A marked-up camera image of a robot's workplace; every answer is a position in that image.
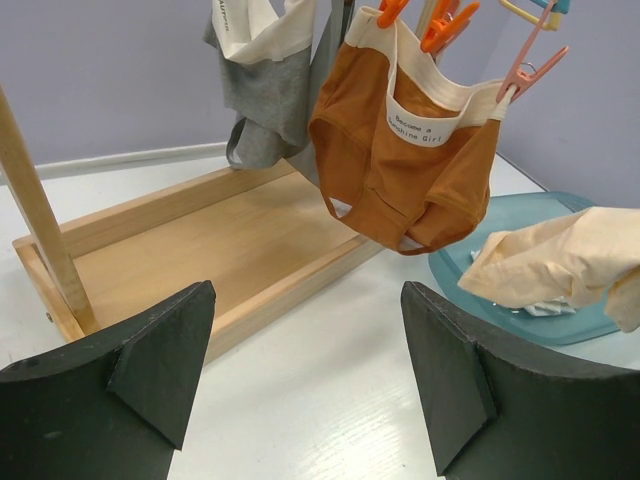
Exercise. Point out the grey and cream underwear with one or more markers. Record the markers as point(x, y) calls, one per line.
point(264, 60)

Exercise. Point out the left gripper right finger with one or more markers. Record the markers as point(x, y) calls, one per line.
point(497, 406)

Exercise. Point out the beige cotton underwear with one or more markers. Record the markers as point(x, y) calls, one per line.
point(585, 257)

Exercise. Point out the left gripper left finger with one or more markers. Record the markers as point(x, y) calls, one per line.
point(113, 405)

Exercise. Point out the teal plastic bin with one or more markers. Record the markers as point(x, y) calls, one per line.
point(508, 213)

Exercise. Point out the orange and cream underwear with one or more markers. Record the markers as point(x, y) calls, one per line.
point(404, 154)

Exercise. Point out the white underwear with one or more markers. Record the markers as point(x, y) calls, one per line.
point(553, 308)

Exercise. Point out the wooden clothes rack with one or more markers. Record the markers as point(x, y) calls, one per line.
point(262, 237)

